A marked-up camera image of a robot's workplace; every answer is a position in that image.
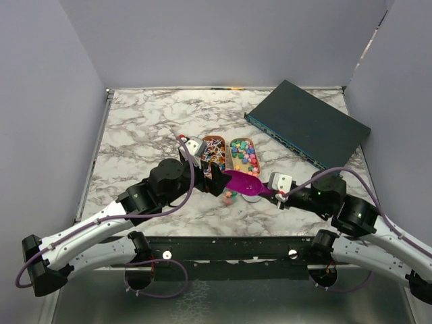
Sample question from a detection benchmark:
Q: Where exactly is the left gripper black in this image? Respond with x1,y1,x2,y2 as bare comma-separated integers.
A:
162,155,232,206

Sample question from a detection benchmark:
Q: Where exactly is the clear round jar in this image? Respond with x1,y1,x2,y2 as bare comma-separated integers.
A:
221,188,238,206

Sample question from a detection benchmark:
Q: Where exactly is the purple plastic scoop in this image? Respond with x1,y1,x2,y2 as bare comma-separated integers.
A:
223,170,273,196

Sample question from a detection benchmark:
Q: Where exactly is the orange lollipop tray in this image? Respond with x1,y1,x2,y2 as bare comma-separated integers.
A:
201,135,226,171

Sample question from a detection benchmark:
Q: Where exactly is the beige star candy tray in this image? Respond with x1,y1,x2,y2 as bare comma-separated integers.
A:
229,137,261,177

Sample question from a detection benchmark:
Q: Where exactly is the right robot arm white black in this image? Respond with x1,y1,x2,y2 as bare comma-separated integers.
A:
259,167,431,304

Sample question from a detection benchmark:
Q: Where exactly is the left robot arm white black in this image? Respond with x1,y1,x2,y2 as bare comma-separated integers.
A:
18,147,231,297

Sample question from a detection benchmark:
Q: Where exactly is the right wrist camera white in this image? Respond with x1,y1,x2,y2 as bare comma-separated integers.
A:
267,172,293,203

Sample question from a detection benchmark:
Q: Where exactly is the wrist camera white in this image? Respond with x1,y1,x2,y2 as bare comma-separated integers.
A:
185,136,207,164
267,172,293,203

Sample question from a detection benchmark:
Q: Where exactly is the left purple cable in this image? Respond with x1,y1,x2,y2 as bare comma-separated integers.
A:
13,136,196,290

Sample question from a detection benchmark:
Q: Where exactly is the purple cable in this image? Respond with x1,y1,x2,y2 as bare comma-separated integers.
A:
13,136,196,290
281,167,432,257

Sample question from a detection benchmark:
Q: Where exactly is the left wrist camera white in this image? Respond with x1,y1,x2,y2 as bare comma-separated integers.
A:
185,136,207,164

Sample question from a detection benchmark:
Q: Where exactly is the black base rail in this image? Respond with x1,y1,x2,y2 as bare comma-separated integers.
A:
70,236,338,281

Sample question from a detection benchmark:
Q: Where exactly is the dark teal network switch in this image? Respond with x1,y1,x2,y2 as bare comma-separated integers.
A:
244,80,371,170

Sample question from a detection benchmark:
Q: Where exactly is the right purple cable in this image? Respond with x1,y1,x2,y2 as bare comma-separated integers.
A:
281,167,432,257

